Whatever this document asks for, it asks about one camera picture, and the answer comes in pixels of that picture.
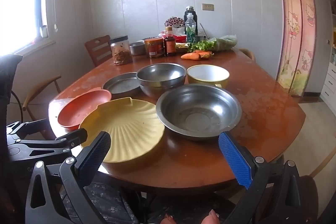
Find white drawer cabinet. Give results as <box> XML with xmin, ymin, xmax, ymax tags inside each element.
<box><xmin>320</xmin><ymin>30</ymin><xmax>336</xmax><ymax>107</ymax></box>

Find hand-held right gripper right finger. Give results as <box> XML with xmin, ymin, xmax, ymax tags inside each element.
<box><xmin>218</xmin><ymin>131</ymin><xmax>302</xmax><ymax>224</ymax></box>

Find yellow shell-shaped plate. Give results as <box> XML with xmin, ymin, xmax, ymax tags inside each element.
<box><xmin>79</xmin><ymin>97</ymin><xmax>165</xmax><ymax>164</ymax></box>

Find window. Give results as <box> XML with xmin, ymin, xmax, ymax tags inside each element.
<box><xmin>0</xmin><ymin>0</ymin><xmax>57</xmax><ymax>56</ymax></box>

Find light wooden armchair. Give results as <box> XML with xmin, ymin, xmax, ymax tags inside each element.
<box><xmin>22</xmin><ymin>74</ymin><xmax>62</xmax><ymax>122</ymax></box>
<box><xmin>238</xmin><ymin>48</ymin><xmax>256</xmax><ymax>62</ymax></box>
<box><xmin>310</xmin><ymin>145</ymin><xmax>336</xmax><ymax>178</ymax></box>

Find yellow bowl with handle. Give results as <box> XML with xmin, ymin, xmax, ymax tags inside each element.
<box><xmin>186</xmin><ymin>64</ymin><xmax>230</xmax><ymax>88</ymax></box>

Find brown wooden chair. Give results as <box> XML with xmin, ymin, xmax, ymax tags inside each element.
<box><xmin>84</xmin><ymin>35</ymin><xmax>113</xmax><ymax>67</ymax></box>

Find small steel container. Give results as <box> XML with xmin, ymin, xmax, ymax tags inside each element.
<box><xmin>129</xmin><ymin>40</ymin><xmax>146</xmax><ymax>56</ymax></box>

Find cartoon door curtain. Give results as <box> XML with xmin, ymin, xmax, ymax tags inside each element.
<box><xmin>273</xmin><ymin>0</ymin><xmax>315</xmax><ymax>97</ymax></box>

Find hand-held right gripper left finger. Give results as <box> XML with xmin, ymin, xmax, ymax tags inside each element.
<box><xmin>25</xmin><ymin>131</ymin><xmax>112</xmax><ymax>224</ymax></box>

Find gold foil packet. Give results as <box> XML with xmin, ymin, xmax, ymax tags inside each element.
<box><xmin>175</xmin><ymin>43</ymin><xmax>192</xmax><ymax>52</ymax></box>

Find steel bowl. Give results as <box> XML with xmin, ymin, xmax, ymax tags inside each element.
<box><xmin>136</xmin><ymin>63</ymin><xmax>187</xmax><ymax>88</ymax></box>
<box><xmin>139</xmin><ymin>82</ymin><xmax>185</xmax><ymax>99</ymax></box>

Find black thermos flask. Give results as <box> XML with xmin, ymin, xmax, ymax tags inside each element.
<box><xmin>184</xmin><ymin>6</ymin><xmax>197</xmax><ymax>30</ymax></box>

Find person's floral dark pants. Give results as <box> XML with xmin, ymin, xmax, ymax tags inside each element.
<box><xmin>60</xmin><ymin>182</ymin><xmax>237</xmax><ymax>224</ymax></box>

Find red-lidded jar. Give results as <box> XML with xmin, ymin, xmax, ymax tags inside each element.
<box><xmin>144</xmin><ymin>38</ymin><xmax>165</xmax><ymax>59</ymax></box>

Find white pull cord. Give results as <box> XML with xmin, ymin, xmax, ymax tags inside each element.
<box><xmin>52</xmin><ymin>0</ymin><xmax>58</xmax><ymax>30</ymax></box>

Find black-lidded plastic jar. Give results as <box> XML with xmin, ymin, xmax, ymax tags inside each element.
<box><xmin>110</xmin><ymin>35</ymin><xmax>132</xmax><ymax>66</ymax></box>

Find large steel basin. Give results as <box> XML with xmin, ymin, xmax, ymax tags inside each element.
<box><xmin>156</xmin><ymin>84</ymin><xmax>242</xmax><ymax>141</ymax></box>

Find flower ornament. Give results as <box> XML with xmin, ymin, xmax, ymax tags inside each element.
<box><xmin>165</xmin><ymin>17</ymin><xmax>184</xmax><ymax>28</ymax></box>

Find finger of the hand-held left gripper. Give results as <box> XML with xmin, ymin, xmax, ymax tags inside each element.
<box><xmin>6</xmin><ymin>119</ymin><xmax>57</xmax><ymax>139</ymax></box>
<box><xmin>7</xmin><ymin>128</ymin><xmax>88</xmax><ymax>159</ymax></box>

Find plastic bag of greens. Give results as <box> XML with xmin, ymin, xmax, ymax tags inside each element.
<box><xmin>188</xmin><ymin>35</ymin><xmax>238</xmax><ymax>53</ymax></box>

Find dark sauce bottle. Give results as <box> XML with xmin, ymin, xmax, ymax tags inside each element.
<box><xmin>163</xmin><ymin>27</ymin><xmax>177</xmax><ymax>57</ymax></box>

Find clear plastic bottle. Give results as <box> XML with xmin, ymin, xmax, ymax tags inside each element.
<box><xmin>185</xmin><ymin>13</ymin><xmax>197</xmax><ymax>43</ymax></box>

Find metal wire holder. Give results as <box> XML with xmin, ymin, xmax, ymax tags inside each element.
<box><xmin>197</xmin><ymin>23</ymin><xmax>210</xmax><ymax>42</ymax></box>

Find red and white packet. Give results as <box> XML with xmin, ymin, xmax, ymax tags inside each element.
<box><xmin>172</xmin><ymin>26</ymin><xmax>188</xmax><ymax>43</ymax></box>

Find shallow steel pan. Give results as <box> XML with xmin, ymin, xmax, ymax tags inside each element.
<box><xmin>102</xmin><ymin>72</ymin><xmax>142</xmax><ymax>100</ymax></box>

